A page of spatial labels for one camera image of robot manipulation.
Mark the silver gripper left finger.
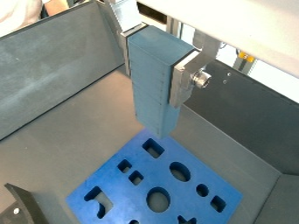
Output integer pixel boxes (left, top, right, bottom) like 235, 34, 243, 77
105, 0, 146, 75

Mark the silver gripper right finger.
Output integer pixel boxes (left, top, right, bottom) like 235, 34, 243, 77
170, 30, 221, 109

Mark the blue rectangular block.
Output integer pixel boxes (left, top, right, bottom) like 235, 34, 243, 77
129, 25, 194, 138

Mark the white overhead beam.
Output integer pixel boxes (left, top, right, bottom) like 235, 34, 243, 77
138, 0, 299, 78

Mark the person in white shirt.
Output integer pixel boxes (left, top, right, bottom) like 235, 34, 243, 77
0, 0, 70, 37

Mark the blue shape sorting board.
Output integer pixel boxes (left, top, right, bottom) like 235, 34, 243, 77
67, 129, 242, 224

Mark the grey bin enclosure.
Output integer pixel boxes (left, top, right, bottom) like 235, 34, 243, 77
0, 2, 299, 224

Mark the black curved bracket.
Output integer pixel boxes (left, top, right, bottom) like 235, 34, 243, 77
0, 183, 50, 224

